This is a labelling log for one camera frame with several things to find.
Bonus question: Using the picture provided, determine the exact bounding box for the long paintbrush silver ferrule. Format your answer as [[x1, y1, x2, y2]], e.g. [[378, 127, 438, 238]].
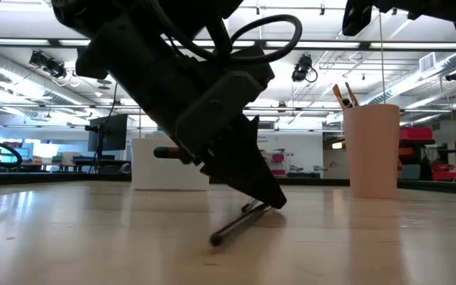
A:
[[209, 200, 273, 248]]

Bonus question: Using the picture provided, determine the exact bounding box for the dark paintbrush orange tip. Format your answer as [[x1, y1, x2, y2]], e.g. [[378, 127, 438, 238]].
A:
[[344, 81, 360, 108]]

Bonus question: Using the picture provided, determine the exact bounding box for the white plastic bin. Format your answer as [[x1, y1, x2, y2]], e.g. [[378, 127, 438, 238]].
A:
[[131, 136, 211, 192]]

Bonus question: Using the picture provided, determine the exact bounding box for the small red bin rack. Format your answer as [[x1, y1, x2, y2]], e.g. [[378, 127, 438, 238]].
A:
[[263, 148, 288, 178]]

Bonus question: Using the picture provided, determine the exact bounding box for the ceiling light strip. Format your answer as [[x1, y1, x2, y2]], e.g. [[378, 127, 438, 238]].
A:
[[0, 38, 90, 47], [265, 41, 359, 49], [370, 42, 456, 49]]

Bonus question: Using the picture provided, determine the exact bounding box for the black monitor on stand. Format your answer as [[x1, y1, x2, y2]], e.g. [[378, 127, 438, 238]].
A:
[[87, 113, 129, 175]]

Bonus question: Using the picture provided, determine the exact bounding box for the peach plastic cup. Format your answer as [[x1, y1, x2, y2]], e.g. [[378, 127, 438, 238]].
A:
[[342, 103, 401, 200]]

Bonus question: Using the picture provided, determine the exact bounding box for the background workbench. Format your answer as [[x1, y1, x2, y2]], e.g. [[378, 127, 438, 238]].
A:
[[20, 151, 132, 175]]

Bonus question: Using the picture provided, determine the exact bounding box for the shelf with red bins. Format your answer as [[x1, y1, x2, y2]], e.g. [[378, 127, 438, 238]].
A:
[[397, 125, 456, 182]]

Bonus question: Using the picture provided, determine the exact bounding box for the black braided cable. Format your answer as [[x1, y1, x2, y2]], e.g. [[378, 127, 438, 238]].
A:
[[164, 13, 304, 65]]

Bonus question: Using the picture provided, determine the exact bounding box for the black aluminium table frame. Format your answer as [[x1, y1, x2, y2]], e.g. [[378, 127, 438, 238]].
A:
[[0, 169, 456, 197]]

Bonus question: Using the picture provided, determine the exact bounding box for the silver ventilation duct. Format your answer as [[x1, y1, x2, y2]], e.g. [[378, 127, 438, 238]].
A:
[[0, 47, 90, 108], [364, 51, 456, 106]]

